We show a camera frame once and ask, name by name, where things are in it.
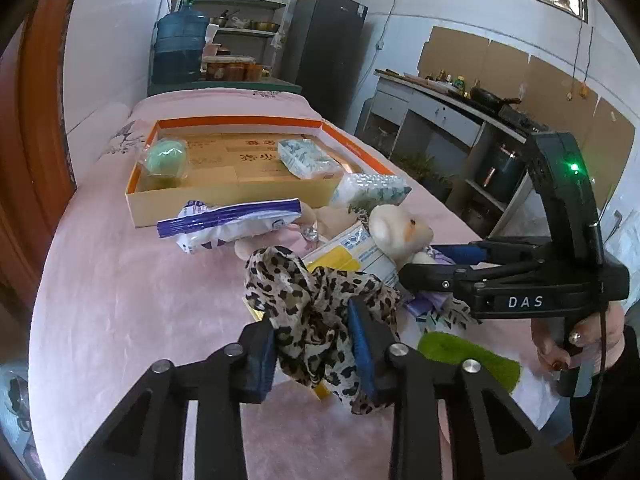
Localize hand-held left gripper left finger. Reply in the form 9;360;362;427
62;321;278;480

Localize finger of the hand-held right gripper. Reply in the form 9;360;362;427
399;262;501;307
431;240;503;265

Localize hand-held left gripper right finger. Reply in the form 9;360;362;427
347;297;576;480

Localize leopard print scarf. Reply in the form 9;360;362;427
244;246;475;416

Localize cream teddy bear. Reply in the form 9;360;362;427
367;203;453;317

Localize yellow and white tissue pack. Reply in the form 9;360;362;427
302;222;401;287

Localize green fuzzy cloth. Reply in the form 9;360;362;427
417;332;522;393

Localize green patterned tissue packet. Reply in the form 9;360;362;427
277;139;345;180
330;172;412;211

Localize orange-rimmed cardboard box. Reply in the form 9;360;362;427
125;116;401;231

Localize person's right hand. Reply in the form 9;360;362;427
530;304;627;375

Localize dark cooking pot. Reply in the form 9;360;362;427
474;142;526;201

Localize leafy green plants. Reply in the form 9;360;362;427
395;152;453;201

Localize person's dark clothing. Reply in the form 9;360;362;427
567;325;640;480

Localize black gas stove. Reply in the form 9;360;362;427
497;104;548;136

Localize white and purple plastic pack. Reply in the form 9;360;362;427
156;198;303;255

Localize grey kitchen counter cabinet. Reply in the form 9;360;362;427
357;70;536;241

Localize black frying pan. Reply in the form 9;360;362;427
470;86;522;111

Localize row of condiment bottles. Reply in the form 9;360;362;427
425;69;482;97

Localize green plush ball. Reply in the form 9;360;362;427
141;139;190;180

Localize dark grey refrigerator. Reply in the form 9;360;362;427
282;0;370;131

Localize blue water jug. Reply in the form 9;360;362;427
151;0;211;86

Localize white plastic container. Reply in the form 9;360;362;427
202;25;222;61

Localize orange wooden panel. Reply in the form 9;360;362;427
0;0;77;286

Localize green metal shelf rack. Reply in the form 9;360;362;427
167;0;301;81

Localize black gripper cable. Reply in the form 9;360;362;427
575;217;613;463

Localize cardboard wall sheets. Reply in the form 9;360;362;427
417;25;637;206

